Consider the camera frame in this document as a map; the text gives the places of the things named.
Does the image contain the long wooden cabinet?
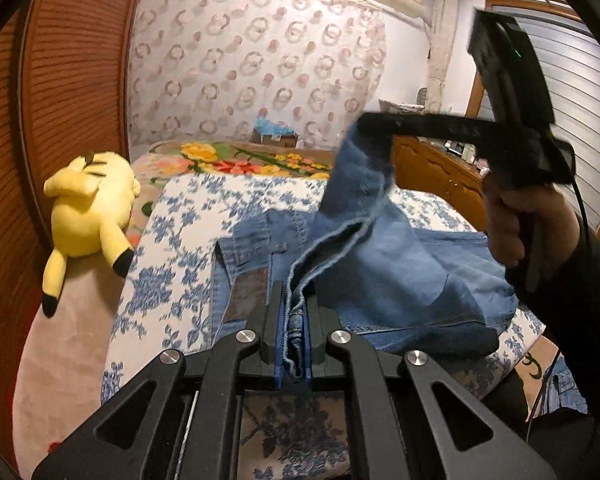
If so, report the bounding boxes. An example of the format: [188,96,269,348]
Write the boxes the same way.
[392,135,491,231]

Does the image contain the stack of papers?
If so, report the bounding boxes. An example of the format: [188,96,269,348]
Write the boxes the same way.
[380,100,426,114]

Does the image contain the yellow plush toy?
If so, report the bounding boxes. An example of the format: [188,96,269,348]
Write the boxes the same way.
[41,151,142,318]

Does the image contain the blue floral white bedsheet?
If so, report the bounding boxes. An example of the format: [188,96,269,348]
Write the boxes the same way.
[100,172,546,480]

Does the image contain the ring patterned curtain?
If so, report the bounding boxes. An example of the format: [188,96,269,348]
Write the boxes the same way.
[125,0,388,148]

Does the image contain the white tied curtain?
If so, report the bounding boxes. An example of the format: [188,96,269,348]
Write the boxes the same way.
[425,0,456,111]

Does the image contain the blue denim cloth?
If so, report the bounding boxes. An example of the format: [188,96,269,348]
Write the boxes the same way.
[545,360,589,414]

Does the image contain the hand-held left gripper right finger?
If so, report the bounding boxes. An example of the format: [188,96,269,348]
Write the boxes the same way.
[302,300,557,480]

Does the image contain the person's right forearm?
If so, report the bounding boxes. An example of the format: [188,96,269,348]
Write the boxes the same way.
[505,212,600,411]

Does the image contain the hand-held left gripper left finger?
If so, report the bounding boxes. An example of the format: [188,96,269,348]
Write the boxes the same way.
[30,280,286,480]

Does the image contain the cardboard box with blue cloth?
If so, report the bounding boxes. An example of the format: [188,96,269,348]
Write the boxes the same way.
[252,117,298,148]

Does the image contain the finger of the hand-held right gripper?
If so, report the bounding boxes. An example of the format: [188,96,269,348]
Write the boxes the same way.
[356,112,497,150]

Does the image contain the blue denim pants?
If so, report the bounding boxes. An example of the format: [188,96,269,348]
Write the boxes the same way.
[212,122,518,381]

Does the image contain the wooden window frame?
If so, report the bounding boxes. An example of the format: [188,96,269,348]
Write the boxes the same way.
[465,0,581,121]

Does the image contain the black cable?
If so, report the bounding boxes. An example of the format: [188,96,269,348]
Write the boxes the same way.
[525,147,593,443]

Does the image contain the person's right hand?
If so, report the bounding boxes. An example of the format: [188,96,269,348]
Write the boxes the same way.
[481,171,582,267]

